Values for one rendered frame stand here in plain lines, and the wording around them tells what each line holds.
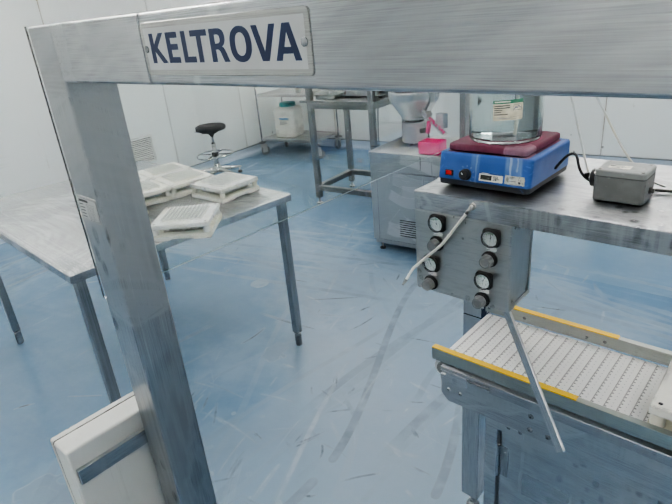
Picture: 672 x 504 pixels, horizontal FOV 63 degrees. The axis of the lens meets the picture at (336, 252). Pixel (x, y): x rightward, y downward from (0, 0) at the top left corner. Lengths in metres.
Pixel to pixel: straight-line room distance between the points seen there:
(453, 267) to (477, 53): 0.90
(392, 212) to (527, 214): 2.95
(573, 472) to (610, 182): 0.68
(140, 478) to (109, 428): 0.12
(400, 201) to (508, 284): 2.82
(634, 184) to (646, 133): 5.15
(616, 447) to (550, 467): 0.23
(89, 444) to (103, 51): 0.55
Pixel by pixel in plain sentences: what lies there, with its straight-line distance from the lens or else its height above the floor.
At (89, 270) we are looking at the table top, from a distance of 2.25.
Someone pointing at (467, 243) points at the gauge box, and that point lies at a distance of 1.13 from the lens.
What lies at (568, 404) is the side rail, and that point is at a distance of 1.25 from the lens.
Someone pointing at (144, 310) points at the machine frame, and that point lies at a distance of 0.77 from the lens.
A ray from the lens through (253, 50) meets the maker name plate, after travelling 0.41.
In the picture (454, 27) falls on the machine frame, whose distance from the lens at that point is 0.30.
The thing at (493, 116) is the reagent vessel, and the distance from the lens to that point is 1.12.
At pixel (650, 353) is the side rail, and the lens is 1.45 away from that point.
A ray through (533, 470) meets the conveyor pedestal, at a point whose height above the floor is 0.63.
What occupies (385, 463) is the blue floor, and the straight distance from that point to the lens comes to 2.37.
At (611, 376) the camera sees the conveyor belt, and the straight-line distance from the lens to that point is 1.39.
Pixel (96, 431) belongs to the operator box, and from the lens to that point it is 0.90.
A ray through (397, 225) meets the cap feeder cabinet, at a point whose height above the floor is 0.23.
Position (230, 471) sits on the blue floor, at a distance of 2.45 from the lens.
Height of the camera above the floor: 1.68
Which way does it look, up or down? 24 degrees down
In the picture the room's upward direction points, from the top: 5 degrees counter-clockwise
